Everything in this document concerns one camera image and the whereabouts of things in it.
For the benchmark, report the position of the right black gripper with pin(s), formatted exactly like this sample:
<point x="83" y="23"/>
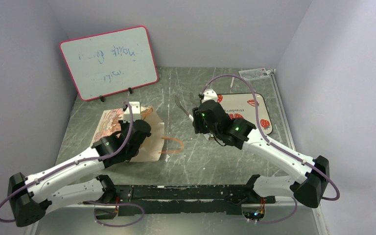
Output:
<point x="198" y="119"/>

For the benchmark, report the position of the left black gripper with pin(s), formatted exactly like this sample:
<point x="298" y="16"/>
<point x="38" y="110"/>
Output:
<point x="123" y="124"/>

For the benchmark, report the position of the metal serving tongs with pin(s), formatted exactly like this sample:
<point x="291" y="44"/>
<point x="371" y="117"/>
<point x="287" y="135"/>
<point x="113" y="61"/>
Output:
<point x="196" y="102"/>

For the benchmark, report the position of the paper bag with orange handles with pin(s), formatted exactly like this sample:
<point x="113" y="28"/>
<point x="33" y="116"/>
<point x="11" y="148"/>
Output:
<point x="152" y="147"/>

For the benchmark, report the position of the strawberry print tray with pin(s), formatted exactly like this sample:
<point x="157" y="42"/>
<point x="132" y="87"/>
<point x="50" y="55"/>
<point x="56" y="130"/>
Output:
<point x="243" y="106"/>

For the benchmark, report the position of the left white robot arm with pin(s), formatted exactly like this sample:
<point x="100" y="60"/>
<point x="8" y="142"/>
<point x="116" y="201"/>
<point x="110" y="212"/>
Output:
<point x="32" y="197"/>

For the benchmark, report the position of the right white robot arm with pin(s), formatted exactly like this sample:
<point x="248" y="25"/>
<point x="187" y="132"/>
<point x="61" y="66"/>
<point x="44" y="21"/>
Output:
<point x="306" y="179"/>

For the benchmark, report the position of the white card on table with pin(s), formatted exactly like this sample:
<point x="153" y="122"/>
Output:
<point x="255" y="74"/>

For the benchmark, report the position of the red framed whiteboard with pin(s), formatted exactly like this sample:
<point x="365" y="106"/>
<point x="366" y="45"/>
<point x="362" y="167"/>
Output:
<point x="109" y="63"/>

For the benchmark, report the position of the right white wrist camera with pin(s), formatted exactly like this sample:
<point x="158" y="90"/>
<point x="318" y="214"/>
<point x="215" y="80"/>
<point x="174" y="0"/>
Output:
<point x="209" y="94"/>

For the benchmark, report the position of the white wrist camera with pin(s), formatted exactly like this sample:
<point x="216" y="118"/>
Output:
<point x="209" y="94"/>
<point x="131" y="111"/>

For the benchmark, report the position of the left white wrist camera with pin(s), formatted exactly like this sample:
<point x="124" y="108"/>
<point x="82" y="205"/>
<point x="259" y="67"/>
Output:
<point x="131" y="111"/>

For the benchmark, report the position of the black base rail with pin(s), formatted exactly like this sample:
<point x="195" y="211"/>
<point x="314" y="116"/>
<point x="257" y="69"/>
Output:
<point x="228" y="199"/>

